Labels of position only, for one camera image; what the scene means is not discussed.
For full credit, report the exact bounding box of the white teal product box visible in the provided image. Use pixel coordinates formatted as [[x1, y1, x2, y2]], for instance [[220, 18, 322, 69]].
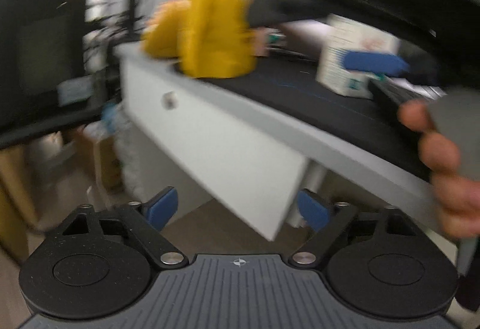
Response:
[[316, 14, 400, 99]]

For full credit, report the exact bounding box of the black computer tower case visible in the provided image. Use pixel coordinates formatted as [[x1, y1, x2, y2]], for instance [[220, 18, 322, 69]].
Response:
[[1, 0, 102, 148]]

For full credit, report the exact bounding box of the black keyboard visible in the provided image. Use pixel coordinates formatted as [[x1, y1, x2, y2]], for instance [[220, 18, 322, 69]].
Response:
[[368, 78, 446, 107]]

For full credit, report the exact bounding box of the white desk drawer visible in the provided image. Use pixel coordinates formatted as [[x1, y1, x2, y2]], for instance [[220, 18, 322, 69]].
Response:
[[118, 44, 307, 241]]

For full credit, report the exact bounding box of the person's right hand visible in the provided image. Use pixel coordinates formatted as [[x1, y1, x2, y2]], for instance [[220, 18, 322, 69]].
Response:
[[398, 100, 479, 239]]

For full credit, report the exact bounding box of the yellow tiger snack bag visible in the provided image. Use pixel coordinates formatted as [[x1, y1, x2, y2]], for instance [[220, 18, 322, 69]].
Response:
[[179, 0, 256, 79]]

